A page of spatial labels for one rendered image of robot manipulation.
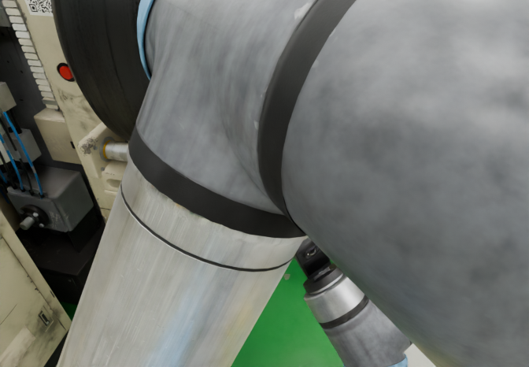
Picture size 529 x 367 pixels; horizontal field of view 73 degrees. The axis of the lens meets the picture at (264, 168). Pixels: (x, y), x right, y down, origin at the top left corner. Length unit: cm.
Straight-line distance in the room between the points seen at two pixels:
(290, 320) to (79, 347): 138
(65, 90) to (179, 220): 83
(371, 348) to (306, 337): 96
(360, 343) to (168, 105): 51
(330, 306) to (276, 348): 96
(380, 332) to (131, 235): 49
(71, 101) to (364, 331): 80
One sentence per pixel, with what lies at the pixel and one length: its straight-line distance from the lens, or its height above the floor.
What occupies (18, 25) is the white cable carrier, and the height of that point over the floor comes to 115.
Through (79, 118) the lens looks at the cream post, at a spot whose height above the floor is 94.
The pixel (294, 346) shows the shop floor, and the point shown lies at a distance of 155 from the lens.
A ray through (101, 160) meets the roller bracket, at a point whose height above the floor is 89.
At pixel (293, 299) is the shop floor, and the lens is 164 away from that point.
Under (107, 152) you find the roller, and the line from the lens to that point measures 91.
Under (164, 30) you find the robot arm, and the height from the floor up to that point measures 134.
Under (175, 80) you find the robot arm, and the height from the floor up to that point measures 133.
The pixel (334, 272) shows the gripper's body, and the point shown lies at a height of 92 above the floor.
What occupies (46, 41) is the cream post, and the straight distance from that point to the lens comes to 95.
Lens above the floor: 140
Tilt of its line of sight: 38 degrees down
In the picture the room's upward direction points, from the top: straight up
